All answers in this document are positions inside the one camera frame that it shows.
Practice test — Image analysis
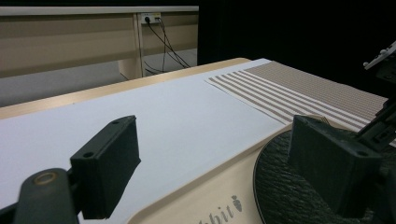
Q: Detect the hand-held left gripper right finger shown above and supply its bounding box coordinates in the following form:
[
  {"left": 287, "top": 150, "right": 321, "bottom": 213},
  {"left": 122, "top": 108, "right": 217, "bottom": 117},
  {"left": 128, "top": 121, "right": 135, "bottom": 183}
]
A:
[{"left": 287, "top": 114, "right": 384, "bottom": 218}]

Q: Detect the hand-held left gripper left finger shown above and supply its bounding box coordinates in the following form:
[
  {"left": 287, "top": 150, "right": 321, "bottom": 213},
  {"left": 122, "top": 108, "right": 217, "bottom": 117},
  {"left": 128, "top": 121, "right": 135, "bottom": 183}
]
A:
[{"left": 69, "top": 115, "right": 142, "bottom": 220}]

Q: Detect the black textured round plate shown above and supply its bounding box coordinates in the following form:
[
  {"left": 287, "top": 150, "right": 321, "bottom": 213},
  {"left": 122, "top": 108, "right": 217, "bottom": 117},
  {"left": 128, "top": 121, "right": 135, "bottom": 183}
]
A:
[{"left": 252, "top": 128, "right": 396, "bottom": 224}]

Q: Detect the beige wooden tray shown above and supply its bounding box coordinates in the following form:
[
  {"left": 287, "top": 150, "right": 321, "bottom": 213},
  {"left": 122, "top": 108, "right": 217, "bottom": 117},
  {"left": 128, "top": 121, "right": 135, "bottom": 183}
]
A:
[{"left": 125, "top": 114, "right": 359, "bottom": 224}]

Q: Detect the light wooden table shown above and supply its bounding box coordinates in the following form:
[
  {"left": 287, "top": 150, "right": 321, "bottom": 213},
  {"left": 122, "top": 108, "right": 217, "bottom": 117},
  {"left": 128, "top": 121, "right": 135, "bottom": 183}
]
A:
[{"left": 0, "top": 57, "right": 251, "bottom": 120}]

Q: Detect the brown striped placemat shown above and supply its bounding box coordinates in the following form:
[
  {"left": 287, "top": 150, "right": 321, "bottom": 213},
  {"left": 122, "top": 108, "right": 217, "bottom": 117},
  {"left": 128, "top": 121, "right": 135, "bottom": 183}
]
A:
[{"left": 205, "top": 60, "right": 396, "bottom": 148}]

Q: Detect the white board sheet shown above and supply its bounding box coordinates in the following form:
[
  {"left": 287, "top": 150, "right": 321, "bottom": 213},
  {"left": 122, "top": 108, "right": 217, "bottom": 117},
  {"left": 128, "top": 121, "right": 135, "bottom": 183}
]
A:
[{"left": 0, "top": 58, "right": 286, "bottom": 224}]

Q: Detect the black curtain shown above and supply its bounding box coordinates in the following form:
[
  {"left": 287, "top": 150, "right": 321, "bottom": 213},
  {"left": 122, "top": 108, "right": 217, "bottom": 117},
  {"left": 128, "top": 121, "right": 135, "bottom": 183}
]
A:
[{"left": 197, "top": 0, "right": 396, "bottom": 97}]

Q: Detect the beige background desk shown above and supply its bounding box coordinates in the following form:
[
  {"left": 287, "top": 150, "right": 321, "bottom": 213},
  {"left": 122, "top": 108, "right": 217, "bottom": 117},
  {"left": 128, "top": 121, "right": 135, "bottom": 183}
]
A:
[{"left": 0, "top": 5, "right": 200, "bottom": 80}]

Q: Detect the black cable bundle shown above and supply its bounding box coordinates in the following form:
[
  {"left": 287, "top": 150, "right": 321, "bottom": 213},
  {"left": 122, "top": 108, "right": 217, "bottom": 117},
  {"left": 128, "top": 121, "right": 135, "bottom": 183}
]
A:
[{"left": 143, "top": 17, "right": 191, "bottom": 76}]

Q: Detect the white wall power socket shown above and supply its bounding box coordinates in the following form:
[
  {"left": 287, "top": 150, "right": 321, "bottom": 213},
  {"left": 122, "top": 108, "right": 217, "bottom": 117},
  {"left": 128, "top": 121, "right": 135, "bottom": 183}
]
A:
[{"left": 140, "top": 12, "right": 162, "bottom": 25}]

